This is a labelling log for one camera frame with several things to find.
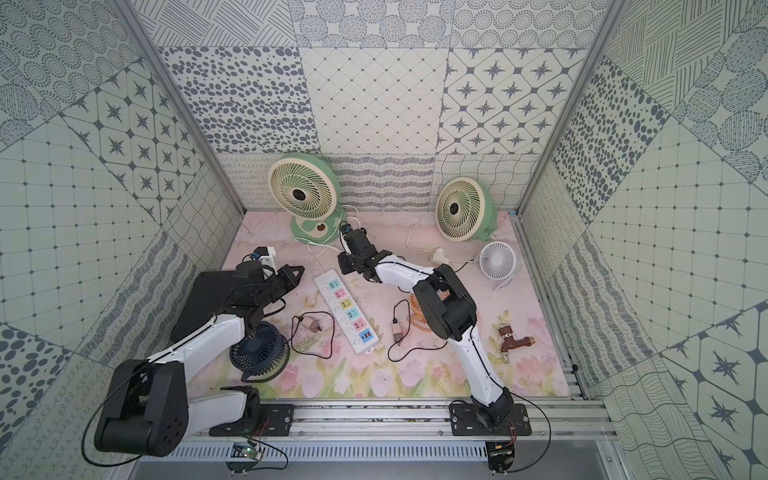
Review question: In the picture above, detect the aluminium rail frame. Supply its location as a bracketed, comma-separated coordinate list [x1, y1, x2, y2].
[122, 397, 619, 443]

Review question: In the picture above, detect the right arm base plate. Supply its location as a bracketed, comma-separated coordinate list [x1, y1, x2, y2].
[448, 400, 532, 437]

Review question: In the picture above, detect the white cylindrical adapter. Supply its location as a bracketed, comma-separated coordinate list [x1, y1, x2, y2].
[430, 247, 450, 265]

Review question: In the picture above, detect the orange small fan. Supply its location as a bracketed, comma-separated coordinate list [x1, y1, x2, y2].
[409, 294, 431, 332]

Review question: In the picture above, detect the large green fan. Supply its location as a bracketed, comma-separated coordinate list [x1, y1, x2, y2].
[435, 177, 498, 242]
[267, 153, 345, 245]

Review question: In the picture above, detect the large green fan left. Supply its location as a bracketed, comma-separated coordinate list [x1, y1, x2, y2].
[267, 153, 345, 245]

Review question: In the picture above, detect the brown pink handheld fan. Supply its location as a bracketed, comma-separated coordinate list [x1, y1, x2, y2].
[498, 325, 536, 363]

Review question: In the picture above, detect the black USB cable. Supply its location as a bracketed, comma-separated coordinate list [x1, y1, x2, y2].
[386, 298, 451, 364]

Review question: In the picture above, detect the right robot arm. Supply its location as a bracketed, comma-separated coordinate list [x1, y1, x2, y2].
[338, 221, 514, 429]

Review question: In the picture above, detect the small white desk fan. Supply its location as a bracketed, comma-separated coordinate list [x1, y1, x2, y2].
[476, 241, 520, 281]

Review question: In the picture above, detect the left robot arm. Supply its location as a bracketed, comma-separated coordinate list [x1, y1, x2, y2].
[87, 247, 305, 459]

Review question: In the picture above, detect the dark blue small fan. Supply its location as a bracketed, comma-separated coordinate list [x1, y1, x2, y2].
[229, 321, 290, 383]

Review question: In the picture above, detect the black charger cable loop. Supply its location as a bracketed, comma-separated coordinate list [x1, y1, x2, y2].
[290, 310, 337, 360]

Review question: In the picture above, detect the large green fan right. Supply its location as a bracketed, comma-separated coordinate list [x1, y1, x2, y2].
[435, 177, 498, 242]

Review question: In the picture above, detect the black box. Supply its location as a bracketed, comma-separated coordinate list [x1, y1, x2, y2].
[170, 270, 236, 343]

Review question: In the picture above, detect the white power strip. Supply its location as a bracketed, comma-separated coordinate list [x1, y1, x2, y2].
[314, 269, 380, 355]

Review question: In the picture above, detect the floral pink table mat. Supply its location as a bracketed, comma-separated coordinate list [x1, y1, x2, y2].
[225, 208, 575, 399]

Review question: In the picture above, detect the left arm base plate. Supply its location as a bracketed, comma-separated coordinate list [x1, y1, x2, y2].
[208, 404, 295, 438]

